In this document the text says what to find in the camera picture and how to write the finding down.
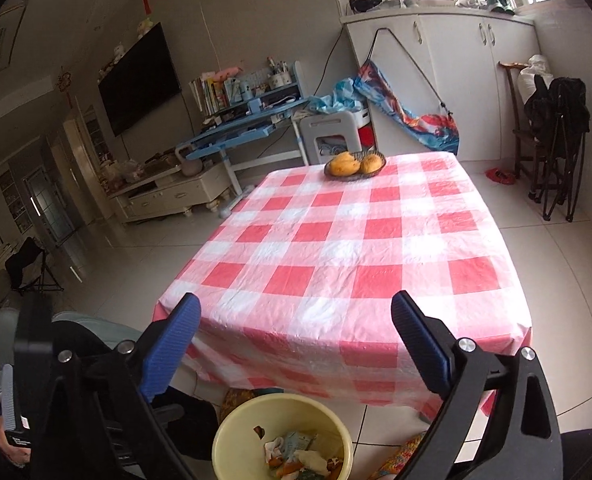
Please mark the blue plastic bag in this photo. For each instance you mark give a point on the blue plastic bag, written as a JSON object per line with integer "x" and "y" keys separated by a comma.
{"x": 338, "y": 97}

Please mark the row of books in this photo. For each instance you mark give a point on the row of books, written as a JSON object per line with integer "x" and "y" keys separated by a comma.
{"x": 208, "y": 92}

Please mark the dark wicker fruit basket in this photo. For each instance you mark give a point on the dark wicker fruit basket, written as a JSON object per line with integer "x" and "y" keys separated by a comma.
{"x": 378, "y": 170}

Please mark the dark wooden chair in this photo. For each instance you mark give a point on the dark wooden chair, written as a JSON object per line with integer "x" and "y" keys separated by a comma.
{"x": 518, "y": 140}

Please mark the white storage basket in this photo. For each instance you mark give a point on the white storage basket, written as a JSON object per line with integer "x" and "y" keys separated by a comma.
{"x": 367, "y": 130}

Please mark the white jug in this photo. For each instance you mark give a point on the white jug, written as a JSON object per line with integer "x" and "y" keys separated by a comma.
{"x": 191, "y": 165}

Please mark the small white tissue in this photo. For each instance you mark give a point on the small white tissue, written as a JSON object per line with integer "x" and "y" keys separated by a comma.
{"x": 275, "y": 447}

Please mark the red white checkered tablecloth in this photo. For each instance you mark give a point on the red white checkered tablecloth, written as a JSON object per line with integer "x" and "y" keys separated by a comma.
{"x": 386, "y": 240}

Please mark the white plastic stool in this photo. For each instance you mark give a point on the white plastic stool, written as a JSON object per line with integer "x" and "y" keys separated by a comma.
{"x": 326, "y": 125}

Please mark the black flat television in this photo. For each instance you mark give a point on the black flat television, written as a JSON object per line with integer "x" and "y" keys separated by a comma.
{"x": 140, "y": 80}

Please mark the blue study desk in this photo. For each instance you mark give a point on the blue study desk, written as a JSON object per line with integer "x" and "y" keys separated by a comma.
{"x": 235, "y": 132}

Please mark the green sneakers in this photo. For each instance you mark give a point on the green sneakers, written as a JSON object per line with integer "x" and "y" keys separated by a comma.
{"x": 501, "y": 5}

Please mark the white sack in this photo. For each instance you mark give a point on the white sack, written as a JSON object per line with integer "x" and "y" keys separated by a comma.
{"x": 528, "y": 75}

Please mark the colourful printed sling bag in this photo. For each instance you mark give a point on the colourful printed sling bag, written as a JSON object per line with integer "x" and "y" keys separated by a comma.
{"x": 426, "y": 125}

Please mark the yellow plastic bin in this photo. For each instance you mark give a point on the yellow plastic bin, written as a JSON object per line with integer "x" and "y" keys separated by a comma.
{"x": 235, "y": 430}

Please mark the floral patterned cushion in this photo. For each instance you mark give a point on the floral patterned cushion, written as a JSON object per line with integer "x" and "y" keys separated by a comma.
{"x": 235, "y": 402}

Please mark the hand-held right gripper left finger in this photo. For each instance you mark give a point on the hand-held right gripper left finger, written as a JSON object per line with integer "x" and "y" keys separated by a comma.
{"x": 168, "y": 355}

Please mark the pink plush toy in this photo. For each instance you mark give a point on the pink plush toy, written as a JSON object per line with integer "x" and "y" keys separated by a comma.
{"x": 228, "y": 73}

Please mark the black shoes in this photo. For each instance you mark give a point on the black shoes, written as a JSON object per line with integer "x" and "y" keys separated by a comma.
{"x": 366, "y": 5}

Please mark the yellow mango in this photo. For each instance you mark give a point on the yellow mango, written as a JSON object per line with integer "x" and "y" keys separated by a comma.
{"x": 345, "y": 157}
{"x": 345, "y": 167}
{"x": 371, "y": 163}

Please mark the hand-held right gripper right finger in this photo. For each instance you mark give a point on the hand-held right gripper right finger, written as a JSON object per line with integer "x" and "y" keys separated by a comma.
{"x": 421, "y": 350}

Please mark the cream television cabinet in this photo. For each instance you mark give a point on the cream television cabinet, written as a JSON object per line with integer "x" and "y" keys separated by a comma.
{"x": 175, "y": 195}

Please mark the red slipper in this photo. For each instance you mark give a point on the red slipper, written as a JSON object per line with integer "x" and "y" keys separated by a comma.
{"x": 501, "y": 176}

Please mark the plastic bags on cabinet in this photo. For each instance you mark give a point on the plastic bags on cabinet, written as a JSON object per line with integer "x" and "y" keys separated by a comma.
{"x": 123, "y": 170}

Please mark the black folding chair with jacket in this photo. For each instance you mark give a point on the black folding chair with jacket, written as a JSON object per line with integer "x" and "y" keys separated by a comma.
{"x": 561, "y": 110}

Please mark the white cupboard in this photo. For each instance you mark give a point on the white cupboard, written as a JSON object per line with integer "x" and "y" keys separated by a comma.
{"x": 466, "y": 75}

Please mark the white pen holder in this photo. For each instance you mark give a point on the white pen holder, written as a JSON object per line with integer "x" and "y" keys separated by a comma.
{"x": 280, "y": 79}

